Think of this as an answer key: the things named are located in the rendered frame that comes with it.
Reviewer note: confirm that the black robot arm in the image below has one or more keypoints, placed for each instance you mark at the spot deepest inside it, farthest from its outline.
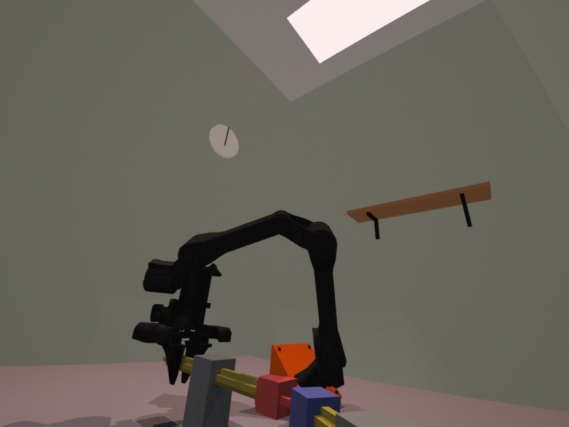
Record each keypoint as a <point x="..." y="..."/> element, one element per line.
<point x="189" y="273"/>

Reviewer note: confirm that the olive-yellow square bar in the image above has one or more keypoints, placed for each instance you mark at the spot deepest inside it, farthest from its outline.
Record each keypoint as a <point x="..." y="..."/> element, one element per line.
<point x="213" y="378"/>

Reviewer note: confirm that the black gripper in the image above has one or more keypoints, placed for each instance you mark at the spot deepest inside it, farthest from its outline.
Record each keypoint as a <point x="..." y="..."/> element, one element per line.
<point x="190" y="315"/>

